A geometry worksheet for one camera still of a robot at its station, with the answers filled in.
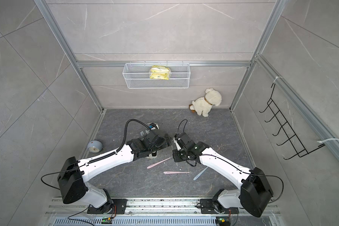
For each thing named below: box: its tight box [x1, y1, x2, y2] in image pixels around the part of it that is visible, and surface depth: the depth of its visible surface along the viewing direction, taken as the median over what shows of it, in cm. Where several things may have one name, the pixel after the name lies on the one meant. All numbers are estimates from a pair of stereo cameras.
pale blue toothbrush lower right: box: [193, 166, 209, 181], surface depth 87 cm
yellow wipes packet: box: [149, 64, 170, 81], surface depth 89 cm
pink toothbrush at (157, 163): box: [146, 157, 171, 170], surface depth 90 cm
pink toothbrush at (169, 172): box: [163, 171, 193, 174], surface depth 87 cm
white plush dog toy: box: [188, 87, 223, 118], surface depth 110 cm
